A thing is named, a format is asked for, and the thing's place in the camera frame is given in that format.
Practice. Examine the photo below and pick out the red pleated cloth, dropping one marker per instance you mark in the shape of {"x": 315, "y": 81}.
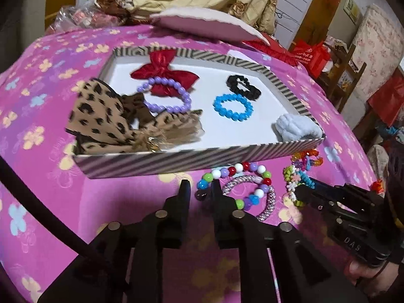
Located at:
{"x": 277, "y": 53}

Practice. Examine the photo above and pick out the person's right hand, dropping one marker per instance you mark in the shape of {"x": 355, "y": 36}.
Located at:
{"x": 359, "y": 271}

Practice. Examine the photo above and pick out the clear plastic bag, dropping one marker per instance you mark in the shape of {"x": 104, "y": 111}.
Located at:
{"x": 72, "y": 15}

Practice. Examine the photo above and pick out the brown patterned cloth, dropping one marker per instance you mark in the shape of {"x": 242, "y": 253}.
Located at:
{"x": 116, "y": 6}

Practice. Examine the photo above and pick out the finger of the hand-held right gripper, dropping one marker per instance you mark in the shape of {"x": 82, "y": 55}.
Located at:
{"x": 325, "y": 206}
{"x": 331, "y": 192}

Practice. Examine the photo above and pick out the white pillow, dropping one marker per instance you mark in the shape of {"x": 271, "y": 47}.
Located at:
{"x": 205, "y": 26}

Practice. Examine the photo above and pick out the light blue scrunchie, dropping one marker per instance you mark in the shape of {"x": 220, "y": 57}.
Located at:
{"x": 293, "y": 126}

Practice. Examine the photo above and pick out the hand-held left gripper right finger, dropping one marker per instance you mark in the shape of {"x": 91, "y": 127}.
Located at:
{"x": 217, "y": 202}

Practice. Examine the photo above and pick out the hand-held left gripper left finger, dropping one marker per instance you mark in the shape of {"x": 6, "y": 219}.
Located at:
{"x": 184, "y": 202}

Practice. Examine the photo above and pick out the pink floral mattress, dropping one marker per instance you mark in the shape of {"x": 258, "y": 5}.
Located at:
{"x": 378, "y": 44}

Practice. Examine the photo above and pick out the leopard print bow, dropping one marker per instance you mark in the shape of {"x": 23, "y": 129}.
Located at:
{"x": 94, "y": 110}

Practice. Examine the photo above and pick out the wooden chair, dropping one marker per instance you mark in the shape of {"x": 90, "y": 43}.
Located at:
{"x": 353, "y": 69}

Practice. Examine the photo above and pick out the wooden door frame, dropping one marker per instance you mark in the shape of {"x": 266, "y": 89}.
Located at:
{"x": 318, "y": 6}

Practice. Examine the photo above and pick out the red gift bag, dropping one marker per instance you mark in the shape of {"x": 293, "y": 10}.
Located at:
{"x": 312, "y": 56}

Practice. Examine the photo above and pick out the striped cardboard tray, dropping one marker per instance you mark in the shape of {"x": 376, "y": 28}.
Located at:
{"x": 202, "y": 126}

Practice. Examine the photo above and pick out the red satin bow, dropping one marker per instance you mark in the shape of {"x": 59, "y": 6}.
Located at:
{"x": 164, "y": 69}

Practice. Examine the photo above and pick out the black scrunchie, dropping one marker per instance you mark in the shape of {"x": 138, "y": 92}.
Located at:
{"x": 233, "y": 83}

